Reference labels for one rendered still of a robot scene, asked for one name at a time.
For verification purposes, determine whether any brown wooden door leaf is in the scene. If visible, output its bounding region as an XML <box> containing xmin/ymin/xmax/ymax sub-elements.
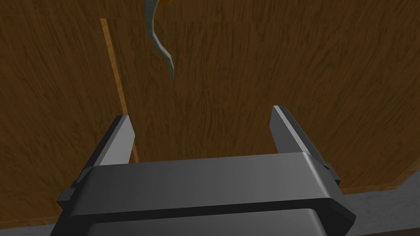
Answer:
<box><xmin>100</xmin><ymin>0</ymin><xmax>420</xmax><ymax>194</ymax></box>

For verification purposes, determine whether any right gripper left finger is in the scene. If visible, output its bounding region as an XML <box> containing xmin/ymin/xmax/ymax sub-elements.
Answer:
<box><xmin>77</xmin><ymin>114</ymin><xmax>136</xmax><ymax>184</ymax></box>

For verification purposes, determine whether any grey curved door handle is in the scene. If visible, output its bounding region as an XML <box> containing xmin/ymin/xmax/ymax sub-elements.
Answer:
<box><xmin>143</xmin><ymin>0</ymin><xmax>174</xmax><ymax>81</ymax></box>

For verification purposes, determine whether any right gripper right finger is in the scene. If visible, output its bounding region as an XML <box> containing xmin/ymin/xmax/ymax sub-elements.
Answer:
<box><xmin>269</xmin><ymin>105</ymin><xmax>341</xmax><ymax>187</ymax></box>

